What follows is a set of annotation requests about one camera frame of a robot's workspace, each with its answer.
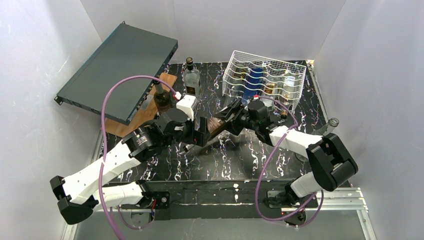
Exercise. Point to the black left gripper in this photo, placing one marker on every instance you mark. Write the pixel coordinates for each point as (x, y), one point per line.
(202, 131)

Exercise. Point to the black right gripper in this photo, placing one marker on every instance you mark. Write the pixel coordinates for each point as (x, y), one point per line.
(237, 112)

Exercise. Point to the blue square glass bottle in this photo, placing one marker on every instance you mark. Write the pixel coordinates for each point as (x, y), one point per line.
(253, 83)

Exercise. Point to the dark green wine bottle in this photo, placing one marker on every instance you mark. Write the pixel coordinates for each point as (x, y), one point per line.
(216, 126)

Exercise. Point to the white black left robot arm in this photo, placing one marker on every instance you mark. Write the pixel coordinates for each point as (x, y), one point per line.
(78, 194)

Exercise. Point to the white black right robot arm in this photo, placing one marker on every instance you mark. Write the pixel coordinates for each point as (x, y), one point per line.
(330, 161)

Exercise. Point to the dark bottle on wooden board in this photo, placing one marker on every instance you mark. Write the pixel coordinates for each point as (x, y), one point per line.
(162, 98)

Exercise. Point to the clear square bottle black cap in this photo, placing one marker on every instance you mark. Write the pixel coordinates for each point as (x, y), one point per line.
(191, 78)

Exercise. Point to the clear bottle white label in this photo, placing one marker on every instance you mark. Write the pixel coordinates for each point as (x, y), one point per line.
(288, 95)

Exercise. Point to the dark grey rack server box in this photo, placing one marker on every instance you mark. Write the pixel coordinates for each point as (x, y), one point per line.
(127, 51)

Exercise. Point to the brown wooden board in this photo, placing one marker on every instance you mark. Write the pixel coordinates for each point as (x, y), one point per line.
(146, 112)

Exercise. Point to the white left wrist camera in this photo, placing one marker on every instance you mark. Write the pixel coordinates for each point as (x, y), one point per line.
(185, 105)

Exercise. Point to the white wire wine rack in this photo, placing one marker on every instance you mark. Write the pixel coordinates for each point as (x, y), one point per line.
(241, 63)

